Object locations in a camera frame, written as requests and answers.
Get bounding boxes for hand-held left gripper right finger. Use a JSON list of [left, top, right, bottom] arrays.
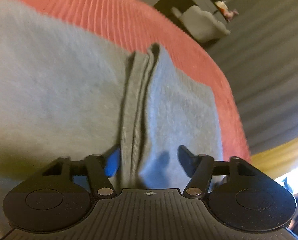
[[177, 145, 259, 199]]

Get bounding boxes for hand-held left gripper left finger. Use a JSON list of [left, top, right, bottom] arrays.
[[40, 144, 121, 198]]

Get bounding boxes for grey pants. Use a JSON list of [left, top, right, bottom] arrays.
[[0, 0, 226, 192]]

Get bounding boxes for yellow cloth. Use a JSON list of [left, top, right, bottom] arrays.
[[250, 132, 298, 181]]

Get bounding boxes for white shell-back chair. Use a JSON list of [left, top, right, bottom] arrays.
[[171, 5, 231, 43]]

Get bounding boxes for pink ribbed bedspread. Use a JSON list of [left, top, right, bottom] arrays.
[[0, 0, 252, 164]]

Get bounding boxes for pink plush toy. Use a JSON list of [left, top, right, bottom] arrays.
[[224, 8, 239, 22]]

